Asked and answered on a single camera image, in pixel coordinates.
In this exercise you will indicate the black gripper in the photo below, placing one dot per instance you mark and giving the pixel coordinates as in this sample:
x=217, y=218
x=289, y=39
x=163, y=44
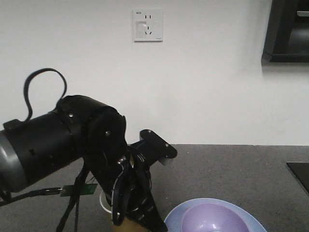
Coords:
x=126, y=181

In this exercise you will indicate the brown paper cup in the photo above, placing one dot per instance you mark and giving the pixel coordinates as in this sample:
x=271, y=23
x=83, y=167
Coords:
x=126, y=226

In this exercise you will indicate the purple plastic bowl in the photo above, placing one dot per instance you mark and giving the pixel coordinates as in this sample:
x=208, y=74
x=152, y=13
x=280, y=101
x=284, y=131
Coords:
x=210, y=217

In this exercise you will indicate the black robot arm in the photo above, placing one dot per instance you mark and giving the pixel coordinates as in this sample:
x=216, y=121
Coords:
x=81, y=127

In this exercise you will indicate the light blue plastic plate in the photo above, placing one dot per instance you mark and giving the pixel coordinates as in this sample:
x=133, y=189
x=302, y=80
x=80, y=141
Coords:
x=173, y=219

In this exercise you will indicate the black induction cooktop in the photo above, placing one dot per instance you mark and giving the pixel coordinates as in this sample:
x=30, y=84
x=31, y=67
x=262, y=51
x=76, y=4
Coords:
x=301, y=171

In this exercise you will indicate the black range hood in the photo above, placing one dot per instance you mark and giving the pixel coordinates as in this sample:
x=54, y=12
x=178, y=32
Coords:
x=287, y=36

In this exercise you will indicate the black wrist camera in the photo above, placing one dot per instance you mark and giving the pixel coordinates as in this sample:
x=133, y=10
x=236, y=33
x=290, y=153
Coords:
x=152, y=148

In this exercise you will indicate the green circuit board with cable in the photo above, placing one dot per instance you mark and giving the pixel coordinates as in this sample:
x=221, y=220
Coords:
x=65, y=191

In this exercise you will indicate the white wall socket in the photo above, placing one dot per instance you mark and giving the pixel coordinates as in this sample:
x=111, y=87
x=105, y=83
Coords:
x=147, y=25

